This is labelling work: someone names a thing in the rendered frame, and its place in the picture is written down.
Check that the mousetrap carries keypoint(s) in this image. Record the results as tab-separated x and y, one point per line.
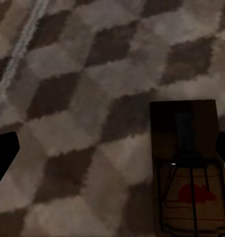
188	172

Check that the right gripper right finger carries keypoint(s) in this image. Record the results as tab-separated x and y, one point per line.
220	144

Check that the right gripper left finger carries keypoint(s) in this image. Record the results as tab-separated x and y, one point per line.
9	148

